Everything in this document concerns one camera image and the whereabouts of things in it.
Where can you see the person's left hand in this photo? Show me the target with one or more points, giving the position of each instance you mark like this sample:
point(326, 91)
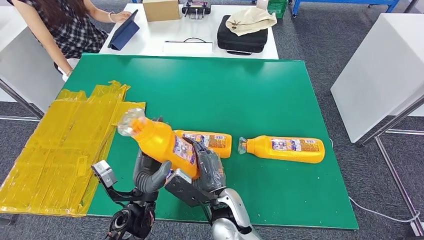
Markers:
point(121, 16)

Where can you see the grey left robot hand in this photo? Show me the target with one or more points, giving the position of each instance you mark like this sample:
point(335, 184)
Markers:
point(145, 175)

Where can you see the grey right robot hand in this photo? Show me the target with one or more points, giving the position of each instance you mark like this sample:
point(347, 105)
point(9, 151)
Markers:
point(210, 172)

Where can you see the orange detergent bottle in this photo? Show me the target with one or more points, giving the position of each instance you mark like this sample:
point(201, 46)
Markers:
point(155, 139)
point(218, 145)
point(285, 154)

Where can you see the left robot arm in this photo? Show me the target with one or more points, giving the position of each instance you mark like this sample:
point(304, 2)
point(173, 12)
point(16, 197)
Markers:
point(132, 218)

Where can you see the tablet in blue case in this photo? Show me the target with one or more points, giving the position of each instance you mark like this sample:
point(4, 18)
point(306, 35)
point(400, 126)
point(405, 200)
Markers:
point(125, 33)

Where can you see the brown cardboard box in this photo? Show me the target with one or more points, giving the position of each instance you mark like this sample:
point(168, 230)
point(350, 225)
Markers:
point(161, 10)

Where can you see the person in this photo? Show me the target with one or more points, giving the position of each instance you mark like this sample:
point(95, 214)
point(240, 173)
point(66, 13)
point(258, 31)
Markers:
point(73, 33)

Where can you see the white seat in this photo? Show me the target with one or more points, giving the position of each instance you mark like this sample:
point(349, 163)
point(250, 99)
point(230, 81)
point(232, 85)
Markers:
point(73, 63)

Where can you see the white flat box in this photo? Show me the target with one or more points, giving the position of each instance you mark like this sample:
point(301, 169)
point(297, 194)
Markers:
point(188, 48)

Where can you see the black controller device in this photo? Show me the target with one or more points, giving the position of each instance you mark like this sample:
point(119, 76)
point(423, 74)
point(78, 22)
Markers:
point(196, 8)

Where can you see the yellow taped cardboard sheet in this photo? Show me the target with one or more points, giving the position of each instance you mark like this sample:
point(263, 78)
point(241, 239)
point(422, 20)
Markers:
point(49, 149)

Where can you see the green table board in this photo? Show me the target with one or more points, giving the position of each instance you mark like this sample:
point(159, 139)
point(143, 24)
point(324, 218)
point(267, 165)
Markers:
point(291, 99)

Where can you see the white desk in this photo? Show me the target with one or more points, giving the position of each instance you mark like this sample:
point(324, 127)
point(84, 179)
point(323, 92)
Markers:
point(20, 66)

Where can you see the black carrying case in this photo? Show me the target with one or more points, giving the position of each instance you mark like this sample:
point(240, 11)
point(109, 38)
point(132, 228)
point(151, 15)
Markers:
point(242, 43)

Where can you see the grey metal desk leg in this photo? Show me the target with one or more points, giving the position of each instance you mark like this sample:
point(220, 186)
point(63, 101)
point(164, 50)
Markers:
point(20, 98)

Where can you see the beige cloth bag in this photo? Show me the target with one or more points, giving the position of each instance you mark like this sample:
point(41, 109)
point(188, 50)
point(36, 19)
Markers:
point(251, 21)

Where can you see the green plastic crate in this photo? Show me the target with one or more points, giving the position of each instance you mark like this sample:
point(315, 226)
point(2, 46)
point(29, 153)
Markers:
point(277, 9)

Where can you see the white side table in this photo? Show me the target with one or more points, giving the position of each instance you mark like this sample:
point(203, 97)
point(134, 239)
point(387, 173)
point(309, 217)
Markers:
point(381, 66)

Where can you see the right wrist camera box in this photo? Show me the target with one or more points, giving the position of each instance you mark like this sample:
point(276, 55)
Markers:
point(185, 190)

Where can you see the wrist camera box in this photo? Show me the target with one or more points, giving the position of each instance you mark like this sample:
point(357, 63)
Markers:
point(104, 174)
point(185, 190)

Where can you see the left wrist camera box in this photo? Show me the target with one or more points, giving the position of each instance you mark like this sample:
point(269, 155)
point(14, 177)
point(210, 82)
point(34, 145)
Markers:
point(104, 174)

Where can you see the grey metal table frame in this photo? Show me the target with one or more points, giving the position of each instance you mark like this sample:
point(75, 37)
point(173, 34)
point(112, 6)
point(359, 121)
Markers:
point(396, 184)

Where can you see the blue metal rack frame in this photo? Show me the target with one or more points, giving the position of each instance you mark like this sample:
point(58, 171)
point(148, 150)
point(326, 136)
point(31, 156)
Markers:
point(344, 2)

